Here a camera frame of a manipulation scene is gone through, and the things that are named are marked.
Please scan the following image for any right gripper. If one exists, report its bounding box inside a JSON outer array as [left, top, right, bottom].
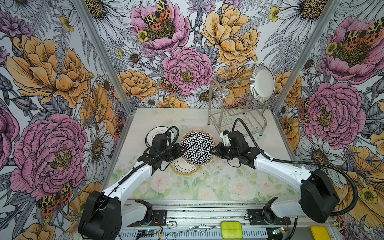
[[209, 141, 241, 161]]

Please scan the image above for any yellow patterned plate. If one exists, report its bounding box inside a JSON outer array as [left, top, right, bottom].
[[171, 158, 201, 176]]

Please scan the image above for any black geometric pattern plate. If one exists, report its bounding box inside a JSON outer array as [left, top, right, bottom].
[[180, 130, 216, 167]]

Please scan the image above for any metal wire dish rack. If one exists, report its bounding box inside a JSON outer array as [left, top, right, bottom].
[[208, 79, 275, 137]]

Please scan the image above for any large dark rimmed plate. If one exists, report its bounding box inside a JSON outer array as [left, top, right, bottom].
[[250, 66, 276, 103]]

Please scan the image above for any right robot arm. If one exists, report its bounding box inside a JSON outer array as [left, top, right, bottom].
[[210, 131, 340, 223]]

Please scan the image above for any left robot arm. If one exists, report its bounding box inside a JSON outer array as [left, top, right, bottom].
[[78, 126, 185, 240]]

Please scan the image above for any green square button box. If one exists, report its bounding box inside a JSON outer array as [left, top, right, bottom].
[[221, 221, 244, 240]]

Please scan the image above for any small circuit board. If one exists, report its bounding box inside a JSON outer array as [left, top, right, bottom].
[[136, 229, 160, 240]]

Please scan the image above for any yellow box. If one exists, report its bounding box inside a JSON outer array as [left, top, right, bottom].
[[310, 226, 332, 240]]

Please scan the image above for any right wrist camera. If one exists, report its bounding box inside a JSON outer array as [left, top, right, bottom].
[[220, 130, 231, 147]]

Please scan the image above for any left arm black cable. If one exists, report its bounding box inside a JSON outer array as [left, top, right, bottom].
[[80, 125, 180, 232]]

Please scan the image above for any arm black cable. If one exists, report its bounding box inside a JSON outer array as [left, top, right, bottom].
[[231, 117, 359, 240], [80, 125, 180, 232]]

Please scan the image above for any aluminium front rail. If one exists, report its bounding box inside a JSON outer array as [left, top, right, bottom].
[[122, 200, 328, 229]]

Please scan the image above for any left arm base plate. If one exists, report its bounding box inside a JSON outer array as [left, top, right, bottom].
[[136, 210, 168, 227]]

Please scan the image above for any metal wire hook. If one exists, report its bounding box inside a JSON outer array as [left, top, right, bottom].
[[166, 224, 217, 240]]

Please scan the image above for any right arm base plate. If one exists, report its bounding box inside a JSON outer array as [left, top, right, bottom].
[[243, 209, 292, 226]]

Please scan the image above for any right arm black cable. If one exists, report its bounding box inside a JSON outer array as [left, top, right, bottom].
[[231, 117, 359, 240]]

